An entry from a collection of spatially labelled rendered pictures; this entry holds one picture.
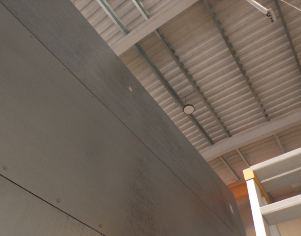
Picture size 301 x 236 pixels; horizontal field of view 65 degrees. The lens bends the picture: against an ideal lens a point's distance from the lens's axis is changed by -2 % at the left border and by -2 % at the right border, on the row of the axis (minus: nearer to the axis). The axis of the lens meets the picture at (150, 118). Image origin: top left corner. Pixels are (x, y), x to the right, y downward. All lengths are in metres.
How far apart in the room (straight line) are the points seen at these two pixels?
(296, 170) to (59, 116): 0.87
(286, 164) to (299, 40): 6.97
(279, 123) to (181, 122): 3.24
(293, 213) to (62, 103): 0.82
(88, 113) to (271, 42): 6.88
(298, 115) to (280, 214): 8.20
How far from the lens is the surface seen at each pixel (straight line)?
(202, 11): 6.80
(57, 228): 0.73
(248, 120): 8.96
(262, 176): 1.00
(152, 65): 7.23
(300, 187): 9.04
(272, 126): 8.87
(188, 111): 7.12
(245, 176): 0.94
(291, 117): 8.92
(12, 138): 0.73
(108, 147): 1.02
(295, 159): 0.98
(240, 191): 9.31
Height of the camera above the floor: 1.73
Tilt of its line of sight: 52 degrees up
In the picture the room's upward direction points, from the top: straight up
